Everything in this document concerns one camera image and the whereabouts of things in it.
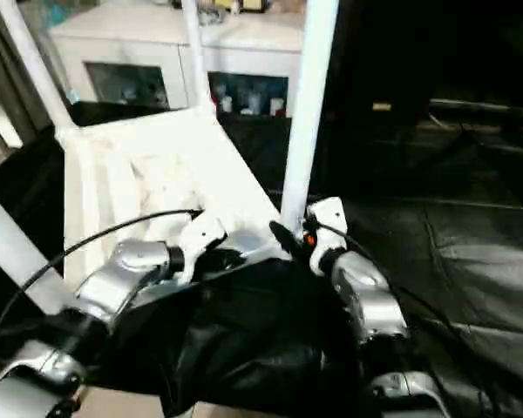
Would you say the black low side table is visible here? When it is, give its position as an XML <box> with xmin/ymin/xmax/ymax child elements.
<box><xmin>428</xmin><ymin>98</ymin><xmax>523</xmax><ymax>128</ymax></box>

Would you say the dark grey crumpled bundle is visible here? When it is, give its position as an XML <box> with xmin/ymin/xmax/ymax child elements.
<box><xmin>197</xmin><ymin>4</ymin><xmax>228</xmax><ymax>26</ymax></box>

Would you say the grey curtain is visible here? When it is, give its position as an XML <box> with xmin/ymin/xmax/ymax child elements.
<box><xmin>0</xmin><ymin>0</ymin><xmax>50</xmax><ymax>141</ymax></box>

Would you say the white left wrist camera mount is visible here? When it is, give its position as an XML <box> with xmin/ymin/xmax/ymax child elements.
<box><xmin>175</xmin><ymin>212</ymin><xmax>228</xmax><ymax>287</ymax></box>

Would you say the white glass-door cabinet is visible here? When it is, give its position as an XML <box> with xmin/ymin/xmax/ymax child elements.
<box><xmin>49</xmin><ymin>0</ymin><xmax>307</xmax><ymax>118</ymax></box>

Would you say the black table mat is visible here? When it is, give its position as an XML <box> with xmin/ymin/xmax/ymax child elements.
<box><xmin>0</xmin><ymin>99</ymin><xmax>523</xmax><ymax>418</ymax></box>

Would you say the white plastic table top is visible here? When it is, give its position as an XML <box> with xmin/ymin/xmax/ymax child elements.
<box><xmin>53</xmin><ymin>105</ymin><xmax>289</xmax><ymax>315</ymax></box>

